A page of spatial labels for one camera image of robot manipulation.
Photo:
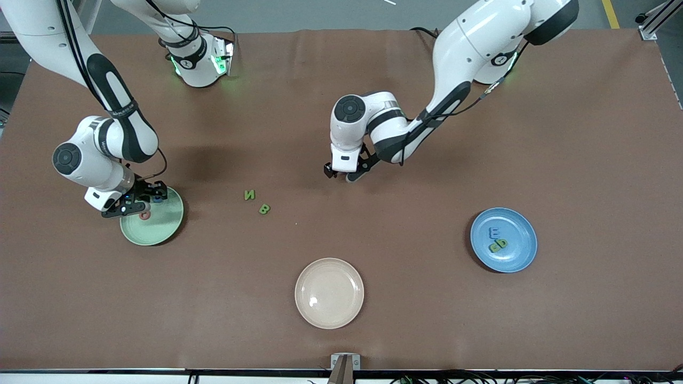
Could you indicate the green plastic plate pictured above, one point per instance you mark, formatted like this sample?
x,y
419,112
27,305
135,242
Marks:
x,y
160,229

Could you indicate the blue plastic plate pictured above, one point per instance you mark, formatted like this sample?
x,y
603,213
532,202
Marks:
x,y
520,250

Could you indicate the green letter D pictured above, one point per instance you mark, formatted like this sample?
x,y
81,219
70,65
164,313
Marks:
x,y
502,244

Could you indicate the grey camera pole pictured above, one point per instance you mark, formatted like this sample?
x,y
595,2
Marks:
x,y
341,373

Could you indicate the green foam letter B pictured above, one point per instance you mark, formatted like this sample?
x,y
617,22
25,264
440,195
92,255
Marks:
x,y
264,209

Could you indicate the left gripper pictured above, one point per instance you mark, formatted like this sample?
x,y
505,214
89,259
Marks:
x,y
328,172

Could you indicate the beige plastic plate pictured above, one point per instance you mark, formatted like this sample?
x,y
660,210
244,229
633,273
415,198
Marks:
x,y
329,298

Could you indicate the aluminium frame profile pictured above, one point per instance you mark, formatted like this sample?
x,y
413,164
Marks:
x,y
656,18

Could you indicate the metal camera pole bracket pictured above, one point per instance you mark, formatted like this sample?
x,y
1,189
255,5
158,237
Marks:
x,y
356,362

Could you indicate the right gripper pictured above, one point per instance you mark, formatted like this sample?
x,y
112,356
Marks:
x,y
143,188

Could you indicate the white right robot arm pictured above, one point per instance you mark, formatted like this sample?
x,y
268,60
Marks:
x,y
32,21

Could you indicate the brown table cover sheet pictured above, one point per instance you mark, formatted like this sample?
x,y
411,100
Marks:
x,y
373,240

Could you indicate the green foam letter N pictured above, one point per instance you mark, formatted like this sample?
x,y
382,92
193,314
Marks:
x,y
249,194

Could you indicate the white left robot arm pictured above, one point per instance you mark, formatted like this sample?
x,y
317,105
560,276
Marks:
x,y
480,37

